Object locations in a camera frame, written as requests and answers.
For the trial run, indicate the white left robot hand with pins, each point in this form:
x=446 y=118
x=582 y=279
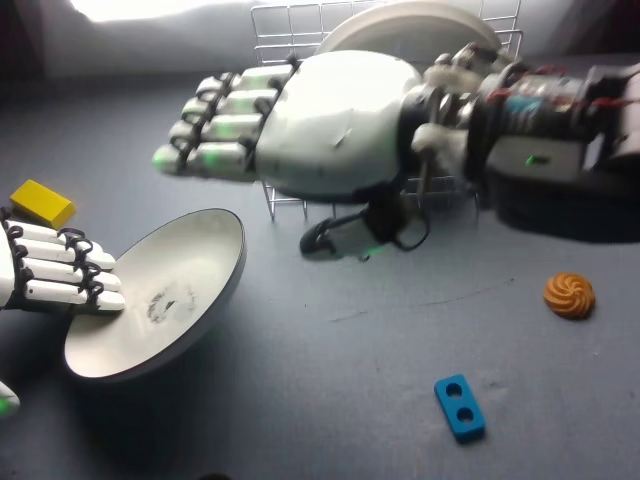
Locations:
x=50 y=270

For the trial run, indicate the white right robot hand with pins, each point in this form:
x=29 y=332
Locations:
x=330 y=125

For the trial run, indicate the white plate with dark rim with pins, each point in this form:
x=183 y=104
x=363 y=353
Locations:
x=400 y=22
x=170 y=270

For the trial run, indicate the yellow rectangular block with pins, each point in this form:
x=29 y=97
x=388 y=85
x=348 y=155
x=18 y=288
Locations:
x=42 y=202

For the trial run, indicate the orange swirl cookie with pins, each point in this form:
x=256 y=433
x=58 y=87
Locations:
x=569 y=296

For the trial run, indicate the blue block with two holes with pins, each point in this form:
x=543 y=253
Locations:
x=459 y=401

